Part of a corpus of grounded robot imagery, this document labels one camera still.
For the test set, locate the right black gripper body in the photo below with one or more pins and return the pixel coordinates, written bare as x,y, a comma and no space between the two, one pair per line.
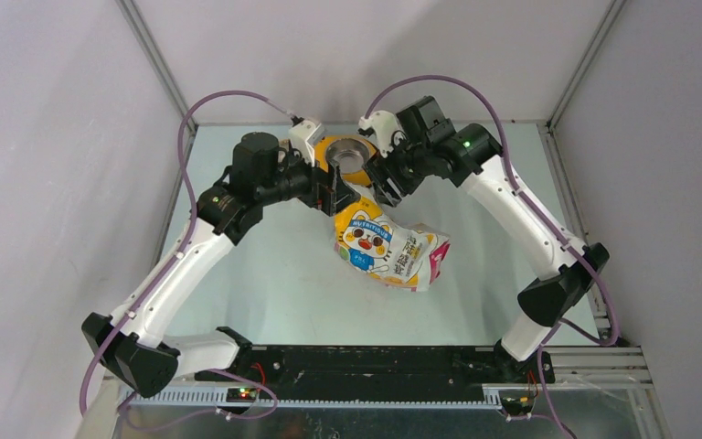
409,164

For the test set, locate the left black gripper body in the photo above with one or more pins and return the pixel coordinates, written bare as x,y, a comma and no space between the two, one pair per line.
309,190

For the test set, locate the pet food bag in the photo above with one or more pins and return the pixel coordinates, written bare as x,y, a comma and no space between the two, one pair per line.
404,257

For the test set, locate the aluminium frame rail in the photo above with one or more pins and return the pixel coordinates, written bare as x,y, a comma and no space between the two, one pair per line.
575,368

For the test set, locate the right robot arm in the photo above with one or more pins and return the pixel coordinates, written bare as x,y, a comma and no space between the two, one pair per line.
564,265

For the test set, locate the yellow double pet bowl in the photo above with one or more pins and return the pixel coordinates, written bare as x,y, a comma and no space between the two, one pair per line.
350,153

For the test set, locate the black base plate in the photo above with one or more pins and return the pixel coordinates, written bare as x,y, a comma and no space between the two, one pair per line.
398,374

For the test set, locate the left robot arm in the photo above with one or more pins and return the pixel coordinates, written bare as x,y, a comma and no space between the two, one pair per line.
131,342

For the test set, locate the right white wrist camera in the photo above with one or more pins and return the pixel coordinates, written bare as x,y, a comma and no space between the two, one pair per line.
385,127

